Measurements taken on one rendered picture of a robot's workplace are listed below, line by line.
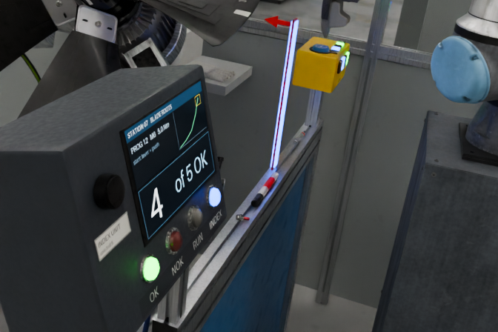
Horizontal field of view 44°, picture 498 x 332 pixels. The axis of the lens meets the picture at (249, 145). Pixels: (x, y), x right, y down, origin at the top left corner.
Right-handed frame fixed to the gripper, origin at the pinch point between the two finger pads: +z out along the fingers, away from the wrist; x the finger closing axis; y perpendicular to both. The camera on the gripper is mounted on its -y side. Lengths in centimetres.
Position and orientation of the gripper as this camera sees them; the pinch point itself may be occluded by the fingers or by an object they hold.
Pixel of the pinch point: (323, 31)
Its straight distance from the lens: 148.5
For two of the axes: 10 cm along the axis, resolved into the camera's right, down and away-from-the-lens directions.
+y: 9.4, 2.4, -2.6
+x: 3.3, -3.6, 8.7
